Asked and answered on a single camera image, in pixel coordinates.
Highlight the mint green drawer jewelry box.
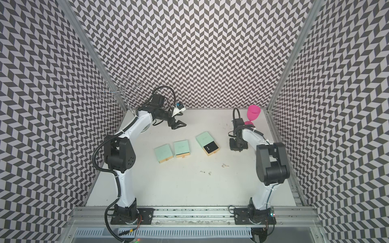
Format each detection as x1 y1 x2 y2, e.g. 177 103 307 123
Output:
196 132 220 156

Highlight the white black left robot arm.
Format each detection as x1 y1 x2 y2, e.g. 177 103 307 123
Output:
104 94 186 225

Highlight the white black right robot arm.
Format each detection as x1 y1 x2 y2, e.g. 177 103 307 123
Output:
230 118 290 224

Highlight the mint green middle jewelry box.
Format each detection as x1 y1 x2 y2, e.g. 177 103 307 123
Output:
173 140 190 158

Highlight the silver metal jewelry stand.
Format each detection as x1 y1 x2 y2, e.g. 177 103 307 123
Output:
97 77 143 116

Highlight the pink plastic goblet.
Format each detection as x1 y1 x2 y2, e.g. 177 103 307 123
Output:
244 105 261 125

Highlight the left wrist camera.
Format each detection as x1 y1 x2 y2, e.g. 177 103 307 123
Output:
171 102 186 117

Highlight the black corrugated left cable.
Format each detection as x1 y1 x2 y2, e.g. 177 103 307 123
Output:
150 85 177 107

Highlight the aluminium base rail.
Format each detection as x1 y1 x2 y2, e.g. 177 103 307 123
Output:
65 206 324 229

